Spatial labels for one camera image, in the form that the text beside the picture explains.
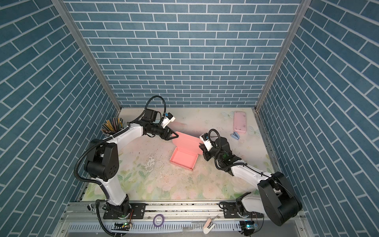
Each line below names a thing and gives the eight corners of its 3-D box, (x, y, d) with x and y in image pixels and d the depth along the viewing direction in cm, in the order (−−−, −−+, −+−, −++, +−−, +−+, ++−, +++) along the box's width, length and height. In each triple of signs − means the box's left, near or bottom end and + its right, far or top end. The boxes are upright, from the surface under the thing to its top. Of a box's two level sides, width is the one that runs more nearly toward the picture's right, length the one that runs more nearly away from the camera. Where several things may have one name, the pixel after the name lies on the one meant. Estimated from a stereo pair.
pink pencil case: (233, 132, 108) (234, 130, 106) (233, 112, 121) (234, 110, 119) (245, 134, 107) (246, 132, 105) (244, 114, 120) (245, 111, 118)
